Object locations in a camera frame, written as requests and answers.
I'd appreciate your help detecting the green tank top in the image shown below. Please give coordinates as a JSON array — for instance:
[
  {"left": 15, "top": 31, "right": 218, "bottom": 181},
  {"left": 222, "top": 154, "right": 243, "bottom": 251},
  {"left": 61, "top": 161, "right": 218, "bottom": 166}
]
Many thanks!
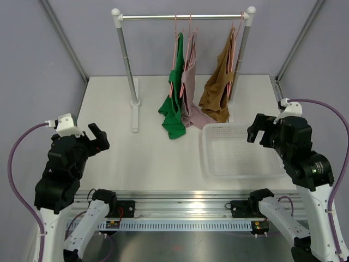
[{"left": 158, "top": 32, "right": 186, "bottom": 139}]

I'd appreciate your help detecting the mauve pink tank top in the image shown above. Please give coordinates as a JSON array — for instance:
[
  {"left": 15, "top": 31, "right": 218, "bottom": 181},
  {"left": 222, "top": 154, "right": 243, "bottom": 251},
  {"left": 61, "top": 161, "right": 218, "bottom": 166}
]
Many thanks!
[{"left": 181, "top": 33, "right": 216, "bottom": 130}]

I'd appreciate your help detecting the pink wire hanger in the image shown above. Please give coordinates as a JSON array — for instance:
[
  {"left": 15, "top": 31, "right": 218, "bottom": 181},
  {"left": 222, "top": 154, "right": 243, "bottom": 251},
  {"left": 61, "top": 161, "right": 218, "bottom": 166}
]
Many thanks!
[
  {"left": 226, "top": 11, "right": 245, "bottom": 97},
  {"left": 169, "top": 15, "right": 184, "bottom": 99},
  {"left": 179, "top": 14, "right": 197, "bottom": 98}
]

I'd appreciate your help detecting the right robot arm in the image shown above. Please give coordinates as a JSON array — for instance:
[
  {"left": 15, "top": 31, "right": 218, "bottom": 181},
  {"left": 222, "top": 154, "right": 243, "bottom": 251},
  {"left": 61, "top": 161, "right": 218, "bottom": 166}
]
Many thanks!
[{"left": 247, "top": 114, "right": 348, "bottom": 261}]

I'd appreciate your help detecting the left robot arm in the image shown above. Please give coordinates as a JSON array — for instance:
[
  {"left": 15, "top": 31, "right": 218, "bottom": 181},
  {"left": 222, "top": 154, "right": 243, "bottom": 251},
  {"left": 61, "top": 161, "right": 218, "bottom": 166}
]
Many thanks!
[{"left": 34, "top": 123, "right": 118, "bottom": 261}]

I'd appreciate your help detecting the brown tank top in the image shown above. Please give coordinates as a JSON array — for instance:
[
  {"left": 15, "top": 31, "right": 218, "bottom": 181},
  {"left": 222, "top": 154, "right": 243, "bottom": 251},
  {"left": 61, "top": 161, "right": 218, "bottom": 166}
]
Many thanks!
[{"left": 199, "top": 26, "right": 236, "bottom": 123}]

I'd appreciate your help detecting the white plastic basket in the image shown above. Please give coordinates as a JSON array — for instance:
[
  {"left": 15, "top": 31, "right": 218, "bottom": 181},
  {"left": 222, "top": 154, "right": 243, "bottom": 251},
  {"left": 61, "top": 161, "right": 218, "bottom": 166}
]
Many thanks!
[{"left": 202, "top": 123, "right": 286, "bottom": 179}]

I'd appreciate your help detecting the white clothes rack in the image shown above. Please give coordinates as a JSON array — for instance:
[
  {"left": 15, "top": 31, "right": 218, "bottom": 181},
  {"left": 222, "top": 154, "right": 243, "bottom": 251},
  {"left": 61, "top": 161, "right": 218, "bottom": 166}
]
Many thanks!
[{"left": 111, "top": 6, "right": 256, "bottom": 133}]

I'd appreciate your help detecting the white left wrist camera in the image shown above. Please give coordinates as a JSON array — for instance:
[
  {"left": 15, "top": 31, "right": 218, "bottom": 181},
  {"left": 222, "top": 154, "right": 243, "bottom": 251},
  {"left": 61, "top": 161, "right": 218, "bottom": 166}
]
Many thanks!
[{"left": 45, "top": 113, "right": 85, "bottom": 138}]

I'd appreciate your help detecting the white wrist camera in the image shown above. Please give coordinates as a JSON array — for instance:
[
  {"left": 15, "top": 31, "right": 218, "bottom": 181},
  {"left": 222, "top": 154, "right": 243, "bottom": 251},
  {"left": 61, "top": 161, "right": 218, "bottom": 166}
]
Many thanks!
[
  {"left": 274, "top": 98, "right": 303, "bottom": 124},
  {"left": 45, "top": 113, "right": 85, "bottom": 138}
]

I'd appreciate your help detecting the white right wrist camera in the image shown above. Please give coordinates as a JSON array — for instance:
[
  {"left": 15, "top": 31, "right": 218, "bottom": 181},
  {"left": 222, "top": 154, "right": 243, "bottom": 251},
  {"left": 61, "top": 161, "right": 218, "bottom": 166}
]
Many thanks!
[{"left": 274, "top": 98, "right": 303, "bottom": 124}]

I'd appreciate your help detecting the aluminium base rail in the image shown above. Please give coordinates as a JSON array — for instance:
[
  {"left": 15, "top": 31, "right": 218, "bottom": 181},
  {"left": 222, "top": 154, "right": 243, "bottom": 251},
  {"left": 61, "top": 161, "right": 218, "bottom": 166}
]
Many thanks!
[{"left": 68, "top": 189, "right": 309, "bottom": 233}]

